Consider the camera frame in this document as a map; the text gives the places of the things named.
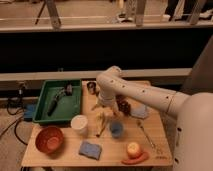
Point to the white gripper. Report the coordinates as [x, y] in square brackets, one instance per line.
[111, 103]

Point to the yellow banana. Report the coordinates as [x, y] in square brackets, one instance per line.
[103, 121]

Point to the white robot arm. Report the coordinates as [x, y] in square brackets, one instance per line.
[194, 130]

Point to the blue plastic cup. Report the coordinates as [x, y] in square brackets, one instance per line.
[116, 129]

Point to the small metal cup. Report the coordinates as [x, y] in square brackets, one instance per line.
[91, 86]

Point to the white plastic cup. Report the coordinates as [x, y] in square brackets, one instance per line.
[79, 124]

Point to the bunch of dark grapes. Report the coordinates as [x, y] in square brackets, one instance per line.
[123, 105]

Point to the wooden table board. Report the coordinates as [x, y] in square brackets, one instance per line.
[113, 150]

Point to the grey blue cloth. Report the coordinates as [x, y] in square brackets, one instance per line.
[140, 111]

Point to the metal fork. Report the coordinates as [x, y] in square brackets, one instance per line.
[140, 125]

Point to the blue sponge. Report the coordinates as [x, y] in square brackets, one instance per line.
[90, 150]

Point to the green plastic tray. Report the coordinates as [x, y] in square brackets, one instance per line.
[67, 107]

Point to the yellow red apple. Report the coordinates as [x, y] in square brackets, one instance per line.
[133, 150]

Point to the red orange bowl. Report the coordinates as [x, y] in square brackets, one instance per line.
[49, 139]

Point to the blue box on floor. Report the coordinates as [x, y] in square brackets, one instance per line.
[29, 112]

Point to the black handled brush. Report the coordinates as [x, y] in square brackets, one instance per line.
[66, 91]

